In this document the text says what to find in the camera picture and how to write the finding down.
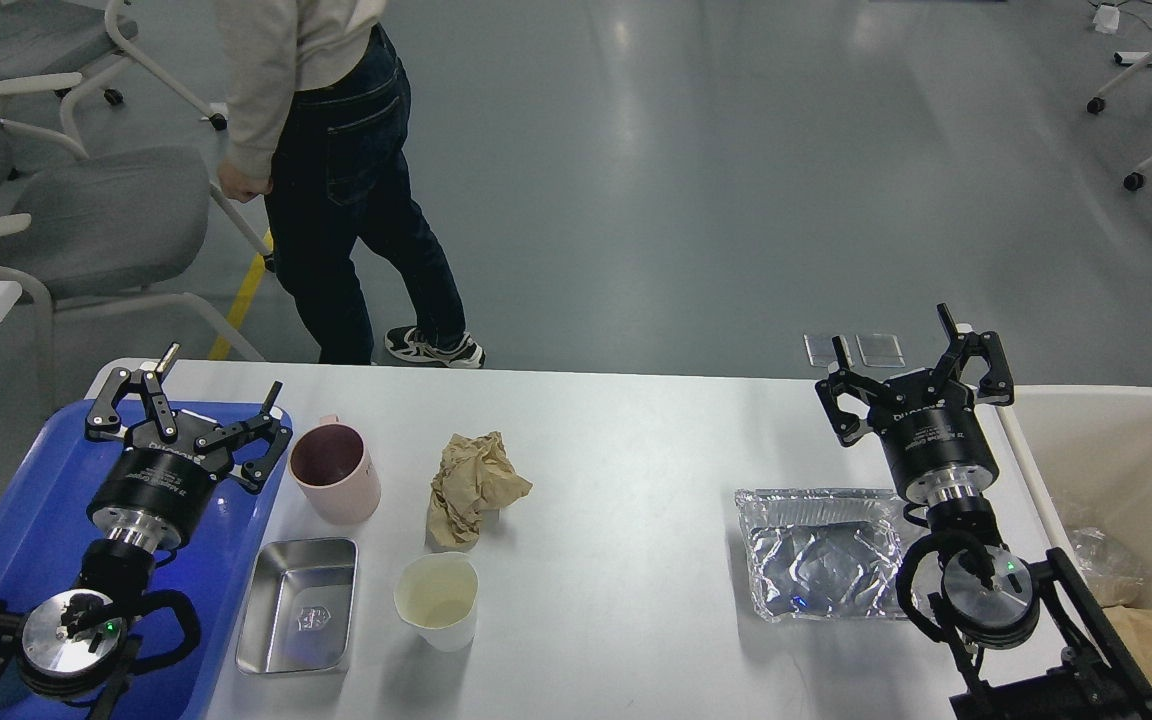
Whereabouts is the grey office chair near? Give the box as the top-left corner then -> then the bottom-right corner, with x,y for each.
0,119 -> 260,410

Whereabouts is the grey office chair far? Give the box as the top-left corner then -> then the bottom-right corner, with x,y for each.
0,1 -> 228,145

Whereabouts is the crumpled brown paper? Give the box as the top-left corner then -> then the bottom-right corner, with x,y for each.
426,430 -> 532,550

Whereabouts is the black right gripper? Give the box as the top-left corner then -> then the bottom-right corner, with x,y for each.
814,303 -> 1016,507

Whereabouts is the white plastic bin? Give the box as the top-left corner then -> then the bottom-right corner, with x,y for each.
1002,386 -> 1152,611

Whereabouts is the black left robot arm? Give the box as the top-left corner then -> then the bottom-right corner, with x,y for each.
0,346 -> 293,719

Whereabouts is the stainless steel rectangular tray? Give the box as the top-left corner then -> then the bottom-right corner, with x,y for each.
236,537 -> 357,679

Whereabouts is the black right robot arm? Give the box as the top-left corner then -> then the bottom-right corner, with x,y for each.
814,304 -> 1152,719

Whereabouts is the grey office chair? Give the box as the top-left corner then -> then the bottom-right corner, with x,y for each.
0,119 -> 260,410
0,1 -> 228,145

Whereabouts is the floor outlet cover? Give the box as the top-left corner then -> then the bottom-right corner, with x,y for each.
855,333 -> 905,367
803,333 -> 854,367

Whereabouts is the floor outlet cover left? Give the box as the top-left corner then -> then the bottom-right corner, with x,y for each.
803,333 -> 854,367

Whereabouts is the blue plastic tray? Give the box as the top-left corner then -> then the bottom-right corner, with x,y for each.
0,402 -> 285,719

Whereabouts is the aluminium foil container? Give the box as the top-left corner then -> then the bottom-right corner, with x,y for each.
733,488 -> 927,623

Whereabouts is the clear plastic bag in bin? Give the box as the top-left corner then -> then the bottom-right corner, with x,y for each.
1066,526 -> 1152,607

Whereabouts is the white paper cup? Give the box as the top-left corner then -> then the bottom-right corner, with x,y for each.
393,552 -> 479,652

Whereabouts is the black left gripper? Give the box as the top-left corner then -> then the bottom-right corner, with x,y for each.
85,343 -> 294,552

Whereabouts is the person in grey sweater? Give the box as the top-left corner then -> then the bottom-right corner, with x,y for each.
214,1 -> 485,369

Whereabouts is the floor outlet cover right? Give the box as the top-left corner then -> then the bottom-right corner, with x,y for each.
855,333 -> 905,367

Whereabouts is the pink mug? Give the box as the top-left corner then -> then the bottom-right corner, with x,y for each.
288,415 -> 381,526

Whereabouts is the white power adapter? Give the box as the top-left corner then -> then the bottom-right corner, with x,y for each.
1092,3 -> 1121,35

